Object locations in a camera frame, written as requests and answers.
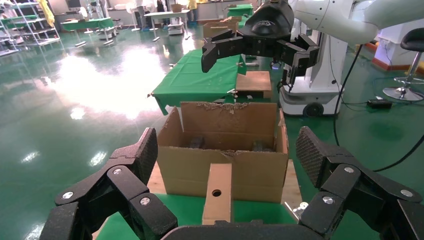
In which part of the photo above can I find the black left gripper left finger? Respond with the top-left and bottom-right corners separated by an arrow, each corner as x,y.
39,127 -> 179,240

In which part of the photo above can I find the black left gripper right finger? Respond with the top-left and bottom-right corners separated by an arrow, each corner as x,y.
295,126 -> 424,240

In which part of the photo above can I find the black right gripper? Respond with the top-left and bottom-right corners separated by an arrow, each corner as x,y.
201,0 -> 321,85

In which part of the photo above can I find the long cardboard box with hole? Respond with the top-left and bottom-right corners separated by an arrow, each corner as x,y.
202,163 -> 233,225

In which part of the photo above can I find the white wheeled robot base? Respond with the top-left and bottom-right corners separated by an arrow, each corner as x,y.
279,18 -> 345,117

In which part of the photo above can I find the brown cardboard box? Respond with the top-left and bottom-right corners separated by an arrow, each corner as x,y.
202,20 -> 239,39

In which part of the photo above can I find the large open cardboard carton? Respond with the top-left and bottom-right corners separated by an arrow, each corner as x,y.
156,101 -> 290,204

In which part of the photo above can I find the green covered table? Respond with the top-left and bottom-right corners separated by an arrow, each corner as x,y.
60,17 -> 115,33
227,3 -> 254,28

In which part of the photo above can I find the black foam insert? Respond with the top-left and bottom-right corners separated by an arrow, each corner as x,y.
188,136 -> 206,150
251,140 -> 274,153

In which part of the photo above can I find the white wheeled cart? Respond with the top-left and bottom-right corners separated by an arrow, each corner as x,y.
167,18 -> 185,36

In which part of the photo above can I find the black power adapter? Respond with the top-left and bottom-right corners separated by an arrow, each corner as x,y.
366,98 -> 393,110

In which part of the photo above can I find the white table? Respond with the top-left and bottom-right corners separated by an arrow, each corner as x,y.
144,9 -> 191,42

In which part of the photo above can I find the white platform with orange base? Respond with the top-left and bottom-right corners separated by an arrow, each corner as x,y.
370,19 -> 424,74

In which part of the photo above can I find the black bar stool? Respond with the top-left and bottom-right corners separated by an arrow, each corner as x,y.
382,27 -> 424,102

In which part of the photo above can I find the white metal shelf rack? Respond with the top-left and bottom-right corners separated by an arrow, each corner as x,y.
0,0 -> 61,57

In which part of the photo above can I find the yellow garment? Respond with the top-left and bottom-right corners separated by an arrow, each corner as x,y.
36,0 -> 56,28

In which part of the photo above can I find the black cable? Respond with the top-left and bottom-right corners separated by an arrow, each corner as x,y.
332,43 -> 424,173

